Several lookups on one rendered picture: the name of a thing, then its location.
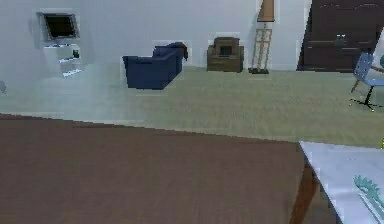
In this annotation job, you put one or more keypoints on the dark blue sofa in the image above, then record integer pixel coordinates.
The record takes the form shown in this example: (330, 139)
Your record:
(151, 71)

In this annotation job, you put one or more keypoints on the floor lamp with brown shade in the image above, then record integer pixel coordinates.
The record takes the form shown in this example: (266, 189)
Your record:
(263, 40)

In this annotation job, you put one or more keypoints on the small dark object on shelf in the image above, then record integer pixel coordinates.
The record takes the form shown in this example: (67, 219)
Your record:
(76, 53)

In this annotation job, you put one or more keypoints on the black television set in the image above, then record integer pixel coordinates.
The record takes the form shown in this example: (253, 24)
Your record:
(60, 26)

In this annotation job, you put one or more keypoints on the dark brown cupboard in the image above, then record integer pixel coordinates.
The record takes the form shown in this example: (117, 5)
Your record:
(340, 36)

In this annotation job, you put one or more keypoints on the white table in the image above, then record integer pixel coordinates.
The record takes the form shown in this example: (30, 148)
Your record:
(346, 180)

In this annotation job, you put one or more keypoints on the blue office chair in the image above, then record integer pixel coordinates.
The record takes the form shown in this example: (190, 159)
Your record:
(365, 76)

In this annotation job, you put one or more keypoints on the teal patterned object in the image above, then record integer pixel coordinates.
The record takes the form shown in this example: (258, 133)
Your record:
(370, 193)

